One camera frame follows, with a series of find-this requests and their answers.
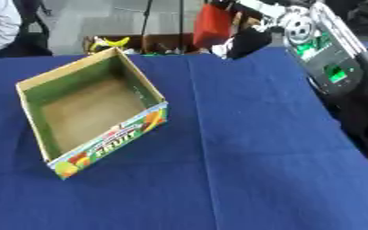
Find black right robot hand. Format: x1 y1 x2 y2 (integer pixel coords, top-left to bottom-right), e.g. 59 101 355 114
210 0 294 60

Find black tripod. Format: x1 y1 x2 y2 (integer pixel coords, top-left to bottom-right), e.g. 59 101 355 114
138 0 188 55

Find red bag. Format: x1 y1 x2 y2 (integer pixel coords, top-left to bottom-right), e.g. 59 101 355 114
191 3 234 49

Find cardboard box with green inside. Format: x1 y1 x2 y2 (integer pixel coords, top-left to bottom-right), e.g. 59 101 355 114
14 47 171 181

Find yellow toy banana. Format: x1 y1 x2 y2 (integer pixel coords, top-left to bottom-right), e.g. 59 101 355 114
88 36 133 53

